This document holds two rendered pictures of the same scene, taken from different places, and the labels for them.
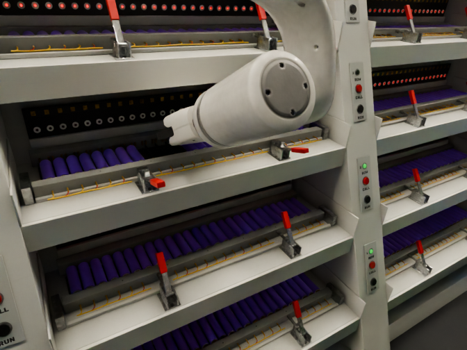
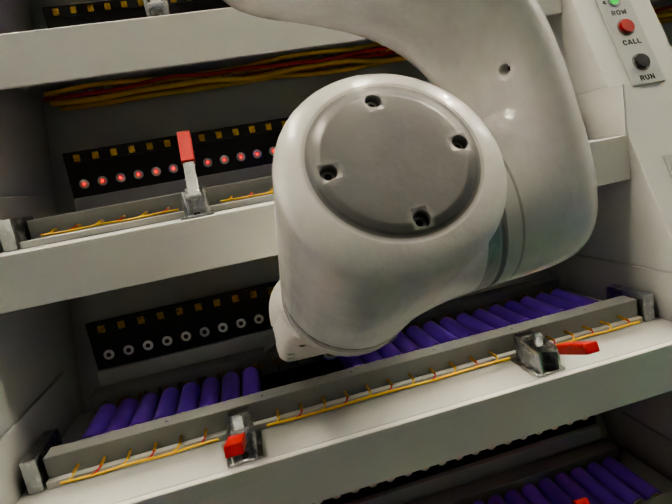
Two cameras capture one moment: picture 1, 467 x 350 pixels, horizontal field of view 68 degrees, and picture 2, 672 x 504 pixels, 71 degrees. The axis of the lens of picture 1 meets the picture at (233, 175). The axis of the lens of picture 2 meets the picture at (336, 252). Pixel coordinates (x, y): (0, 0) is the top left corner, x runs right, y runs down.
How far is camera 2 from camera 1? 0.23 m
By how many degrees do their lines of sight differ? 28
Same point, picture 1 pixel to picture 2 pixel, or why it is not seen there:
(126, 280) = not seen: outside the picture
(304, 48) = (481, 86)
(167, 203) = (281, 486)
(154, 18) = not seen: hidden behind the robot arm
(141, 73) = (225, 235)
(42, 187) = (60, 457)
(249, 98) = (279, 200)
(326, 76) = (554, 132)
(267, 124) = (339, 265)
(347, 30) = (640, 98)
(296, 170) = (587, 396)
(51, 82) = (73, 270)
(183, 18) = not seen: hidden behind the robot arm
